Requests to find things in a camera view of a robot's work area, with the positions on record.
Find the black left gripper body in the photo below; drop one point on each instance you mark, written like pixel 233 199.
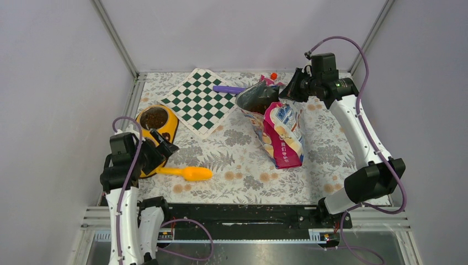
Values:
pixel 147 153

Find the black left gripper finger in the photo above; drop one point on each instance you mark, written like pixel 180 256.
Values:
pixel 150 166
pixel 164 147

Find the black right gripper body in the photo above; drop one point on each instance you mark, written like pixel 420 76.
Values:
pixel 314 81

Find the yellow plastic scoop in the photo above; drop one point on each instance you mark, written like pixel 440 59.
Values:
pixel 191 174

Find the cat food bag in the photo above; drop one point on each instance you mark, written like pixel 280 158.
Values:
pixel 275 121

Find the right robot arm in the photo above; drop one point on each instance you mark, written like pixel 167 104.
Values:
pixel 377 172

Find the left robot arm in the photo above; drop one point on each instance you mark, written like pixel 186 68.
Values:
pixel 134 225

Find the yellow double pet bowl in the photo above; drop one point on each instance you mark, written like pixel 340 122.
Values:
pixel 160 118

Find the small red cube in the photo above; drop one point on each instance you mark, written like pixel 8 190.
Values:
pixel 273 76

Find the green white checkered board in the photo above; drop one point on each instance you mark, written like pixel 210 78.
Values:
pixel 197 105

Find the floral tablecloth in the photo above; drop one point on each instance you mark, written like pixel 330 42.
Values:
pixel 244 173

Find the purple plastic cylinder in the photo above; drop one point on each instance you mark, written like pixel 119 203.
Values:
pixel 228 89

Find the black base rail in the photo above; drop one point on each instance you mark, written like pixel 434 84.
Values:
pixel 249 221

